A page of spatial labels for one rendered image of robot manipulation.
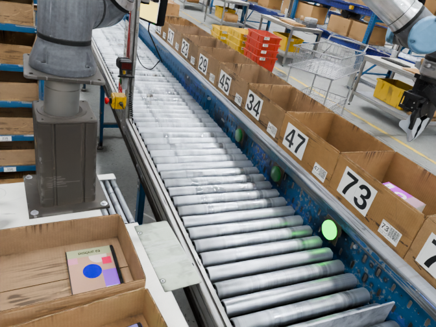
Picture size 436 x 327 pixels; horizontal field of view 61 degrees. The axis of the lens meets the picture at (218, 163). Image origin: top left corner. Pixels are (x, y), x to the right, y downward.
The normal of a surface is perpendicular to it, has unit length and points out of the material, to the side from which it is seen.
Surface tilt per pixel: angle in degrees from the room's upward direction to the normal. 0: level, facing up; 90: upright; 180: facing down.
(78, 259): 0
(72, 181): 90
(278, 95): 89
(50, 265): 1
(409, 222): 90
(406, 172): 90
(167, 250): 0
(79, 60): 72
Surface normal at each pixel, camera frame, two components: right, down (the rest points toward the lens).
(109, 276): 0.18, -0.87
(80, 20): 0.76, 0.44
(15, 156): 0.39, 0.51
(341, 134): -0.90, 0.04
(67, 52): 0.44, 0.18
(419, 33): -0.12, 0.46
